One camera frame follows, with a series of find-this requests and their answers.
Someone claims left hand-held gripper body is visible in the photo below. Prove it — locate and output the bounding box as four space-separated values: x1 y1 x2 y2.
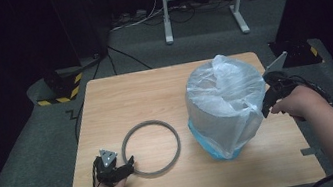
91 145 126 187

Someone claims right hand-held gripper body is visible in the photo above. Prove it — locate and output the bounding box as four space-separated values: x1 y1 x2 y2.
260 49 300 102

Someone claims clear plastic bag blue edge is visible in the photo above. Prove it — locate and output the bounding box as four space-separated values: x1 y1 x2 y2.
178 47 278 166

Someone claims translucent ribbed waste bin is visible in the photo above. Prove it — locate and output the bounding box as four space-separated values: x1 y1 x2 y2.
180 57 276 164

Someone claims grey bin rim ring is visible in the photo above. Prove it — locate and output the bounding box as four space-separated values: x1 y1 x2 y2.
117 115 186 183

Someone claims person's right hand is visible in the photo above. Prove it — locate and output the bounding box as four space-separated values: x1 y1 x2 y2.
268 82 328 126

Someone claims black base yellow corner mark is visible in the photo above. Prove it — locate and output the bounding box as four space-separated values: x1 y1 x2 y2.
268 34 326 72

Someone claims grey tape piece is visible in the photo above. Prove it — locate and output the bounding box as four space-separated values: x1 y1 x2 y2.
300 145 324 158

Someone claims black base yellow striped edge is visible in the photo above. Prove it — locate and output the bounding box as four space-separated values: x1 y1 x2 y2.
32 64 88 108

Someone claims right hand-held gripper black cable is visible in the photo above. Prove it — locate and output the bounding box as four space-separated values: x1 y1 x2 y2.
272 69 333 187

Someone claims thin black cable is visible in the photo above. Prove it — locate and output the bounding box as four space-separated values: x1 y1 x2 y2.
69 100 92 144

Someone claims long black floor cable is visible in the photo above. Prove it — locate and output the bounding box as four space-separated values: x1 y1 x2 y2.
105 39 154 77

